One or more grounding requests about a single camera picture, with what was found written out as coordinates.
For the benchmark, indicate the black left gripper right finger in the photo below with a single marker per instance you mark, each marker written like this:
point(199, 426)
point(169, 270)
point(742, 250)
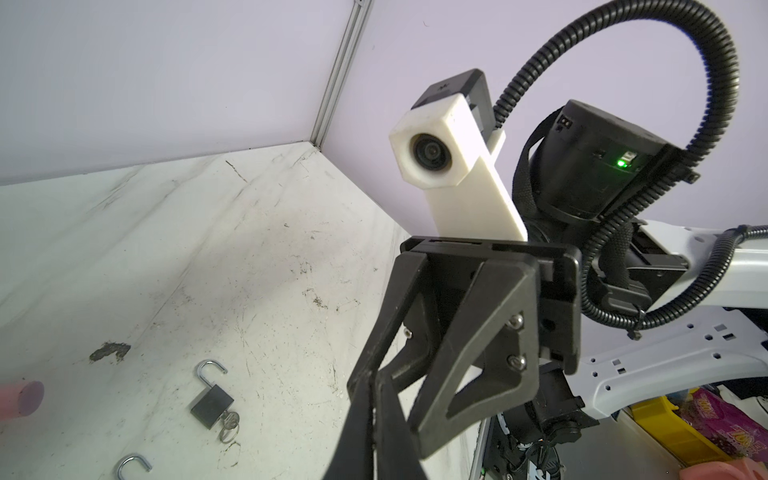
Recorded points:
point(396, 456)

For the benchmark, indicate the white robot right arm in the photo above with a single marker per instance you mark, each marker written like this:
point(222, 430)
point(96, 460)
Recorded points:
point(583, 178)

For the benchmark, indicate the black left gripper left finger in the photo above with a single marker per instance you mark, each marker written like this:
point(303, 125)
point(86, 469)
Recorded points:
point(353, 456)

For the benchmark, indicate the silver key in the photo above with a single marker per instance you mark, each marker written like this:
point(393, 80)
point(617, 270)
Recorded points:
point(230, 422)

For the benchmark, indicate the yellow plastic bin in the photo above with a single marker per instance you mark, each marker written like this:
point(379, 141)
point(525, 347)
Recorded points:
point(659, 418)

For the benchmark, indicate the pink toy pig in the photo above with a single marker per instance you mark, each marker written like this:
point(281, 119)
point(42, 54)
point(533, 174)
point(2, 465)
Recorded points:
point(740, 469)

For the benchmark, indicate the purple pink toy shovel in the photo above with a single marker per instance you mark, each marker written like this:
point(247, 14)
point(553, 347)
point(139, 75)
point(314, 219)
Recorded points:
point(21, 399)

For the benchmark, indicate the aluminium frame post right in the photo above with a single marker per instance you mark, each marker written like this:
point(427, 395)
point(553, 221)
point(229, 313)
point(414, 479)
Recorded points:
point(341, 67)

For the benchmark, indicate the colourful snack packet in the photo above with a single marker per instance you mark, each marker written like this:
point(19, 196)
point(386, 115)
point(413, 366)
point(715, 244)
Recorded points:
point(725, 425)

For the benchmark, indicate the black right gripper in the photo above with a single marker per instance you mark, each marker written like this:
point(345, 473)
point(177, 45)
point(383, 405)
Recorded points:
point(485, 362)

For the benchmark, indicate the black padlock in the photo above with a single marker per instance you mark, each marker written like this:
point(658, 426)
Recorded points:
point(214, 401)

